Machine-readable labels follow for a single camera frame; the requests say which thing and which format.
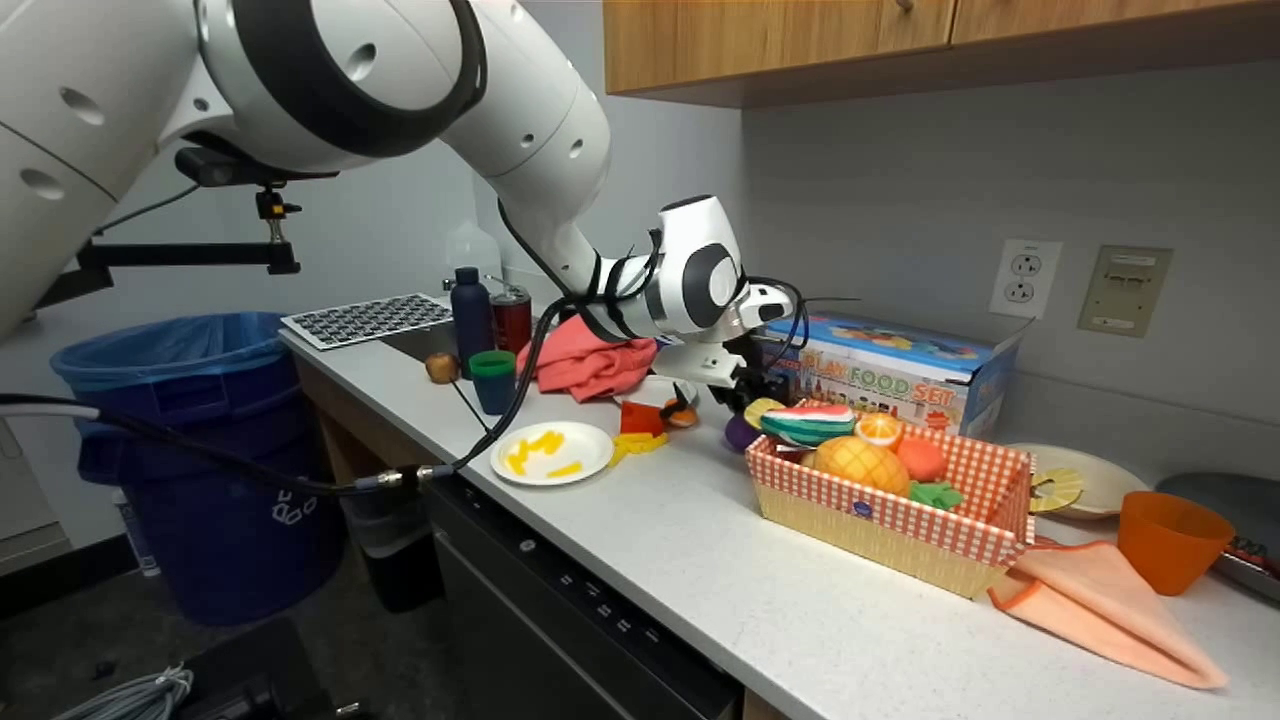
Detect orange plastic cup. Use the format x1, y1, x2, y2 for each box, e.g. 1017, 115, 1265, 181
1115, 493, 1234, 595

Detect dark blue bottle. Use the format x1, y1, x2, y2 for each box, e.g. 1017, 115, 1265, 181
452, 269, 491, 360

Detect beige wall switch plate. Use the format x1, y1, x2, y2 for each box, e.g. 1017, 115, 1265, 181
1080, 245, 1170, 334

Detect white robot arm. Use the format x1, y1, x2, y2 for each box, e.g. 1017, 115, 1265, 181
0, 0, 801, 387

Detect purple plush ball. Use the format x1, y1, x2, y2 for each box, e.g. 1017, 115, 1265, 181
724, 414, 761, 452

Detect pink red cloth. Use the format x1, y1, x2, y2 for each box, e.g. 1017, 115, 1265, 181
536, 317, 657, 400

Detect camera on black stand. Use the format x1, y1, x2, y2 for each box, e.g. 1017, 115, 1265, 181
37, 140, 300, 307

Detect lemon slice plush toy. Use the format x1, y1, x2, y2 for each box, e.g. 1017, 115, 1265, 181
1027, 471, 1084, 517

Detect red plush ball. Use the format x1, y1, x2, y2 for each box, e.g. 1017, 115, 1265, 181
896, 434, 948, 478

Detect green blue cup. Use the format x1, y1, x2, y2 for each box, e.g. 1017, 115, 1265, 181
467, 346, 516, 414

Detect checkered orange basket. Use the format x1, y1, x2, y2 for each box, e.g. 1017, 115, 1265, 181
745, 427, 1030, 600

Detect orange toy with black clip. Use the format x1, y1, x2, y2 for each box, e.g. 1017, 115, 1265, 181
662, 385, 701, 427

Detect beige bowl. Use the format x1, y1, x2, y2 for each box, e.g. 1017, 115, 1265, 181
1024, 442, 1144, 522

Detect black pan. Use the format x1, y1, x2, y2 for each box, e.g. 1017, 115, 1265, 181
1159, 471, 1280, 609

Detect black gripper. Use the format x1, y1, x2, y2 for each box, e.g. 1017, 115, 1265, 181
733, 321, 807, 400

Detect white plate with yellow blocks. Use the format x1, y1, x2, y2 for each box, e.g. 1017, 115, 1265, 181
487, 421, 611, 487

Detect dark red jar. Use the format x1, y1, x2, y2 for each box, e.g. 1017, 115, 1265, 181
491, 288, 531, 350

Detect wooden wall cabinet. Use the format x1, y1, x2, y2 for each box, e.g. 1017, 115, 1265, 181
605, 0, 1280, 106

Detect white wall outlet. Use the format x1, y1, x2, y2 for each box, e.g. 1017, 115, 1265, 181
987, 238, 1058, 321

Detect watermelon slice plush toy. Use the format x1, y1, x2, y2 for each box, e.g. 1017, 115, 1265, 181
761, 406, 857, 442

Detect peach orange napkin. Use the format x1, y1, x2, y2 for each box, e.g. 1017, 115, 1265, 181
987, 542, 1226, 690

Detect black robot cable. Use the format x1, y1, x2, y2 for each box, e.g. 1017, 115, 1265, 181
0, 293, 591, 500

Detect orange pineapple plush toy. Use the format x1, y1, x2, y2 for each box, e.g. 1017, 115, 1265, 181
807, 434, 913, 494

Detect dish drying rack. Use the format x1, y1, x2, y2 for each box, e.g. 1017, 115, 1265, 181
284, 293, 452, 350

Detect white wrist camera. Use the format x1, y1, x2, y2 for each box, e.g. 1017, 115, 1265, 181
657, 344, 748, 387

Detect blue recycling bin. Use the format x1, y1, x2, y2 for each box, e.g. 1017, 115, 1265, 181
53, 311, 343, 629

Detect blue toy food box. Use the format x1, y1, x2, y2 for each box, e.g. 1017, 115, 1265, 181
784, 317, 1017, 434

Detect red fries holder toy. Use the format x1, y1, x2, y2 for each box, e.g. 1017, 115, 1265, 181
621, 400, 666, 434

